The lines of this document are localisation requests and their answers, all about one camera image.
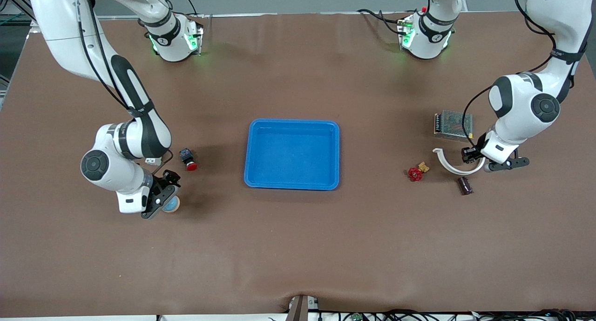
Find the metal mesh power supply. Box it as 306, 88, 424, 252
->
433, 109, 474, 142

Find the black cable bundle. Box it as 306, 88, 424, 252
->
321, 309, 578, 321

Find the black base cable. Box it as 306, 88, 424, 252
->
177, 0, 205, 19
357, 8, 410, 35

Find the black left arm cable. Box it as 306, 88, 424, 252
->
461, 0, 588, 150

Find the blue plastic tray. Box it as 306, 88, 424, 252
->
244, 119, 341, 191

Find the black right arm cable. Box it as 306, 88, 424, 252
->
74, 0, 175, 173

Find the brass valve red handle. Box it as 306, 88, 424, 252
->
408, 162, 430, 182

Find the black right base cable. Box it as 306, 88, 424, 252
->
177, 0, 205, 19

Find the white half-ring pipe clamp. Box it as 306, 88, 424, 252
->
432, 148, 487, 176

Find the red mushroom button black body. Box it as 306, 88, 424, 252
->
180, 148, 198, 171

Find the black left base cable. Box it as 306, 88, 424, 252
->
357, 8, 410, 35

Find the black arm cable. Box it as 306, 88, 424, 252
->
461, 0, 588, 150
74, 0, 175, 173

